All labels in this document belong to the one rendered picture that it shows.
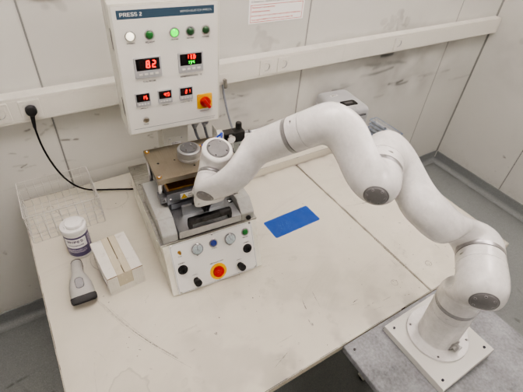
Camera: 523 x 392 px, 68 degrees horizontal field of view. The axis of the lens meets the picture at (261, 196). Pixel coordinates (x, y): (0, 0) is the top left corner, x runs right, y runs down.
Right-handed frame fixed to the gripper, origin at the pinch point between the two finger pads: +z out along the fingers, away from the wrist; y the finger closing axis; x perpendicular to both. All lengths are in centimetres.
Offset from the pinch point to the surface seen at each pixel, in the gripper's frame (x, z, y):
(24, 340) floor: 8, 110, -81
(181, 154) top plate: 16.5, -7.9, -3.2
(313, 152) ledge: 29, 34, 72
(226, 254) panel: -14.4, 13.4, 4.1
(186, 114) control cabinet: 32.5, -7.9, 3.8
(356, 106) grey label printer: 42, 20, 101
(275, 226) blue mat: -5.6, 25.7, 31.2
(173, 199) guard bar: 5.1, -0.1, -9.5
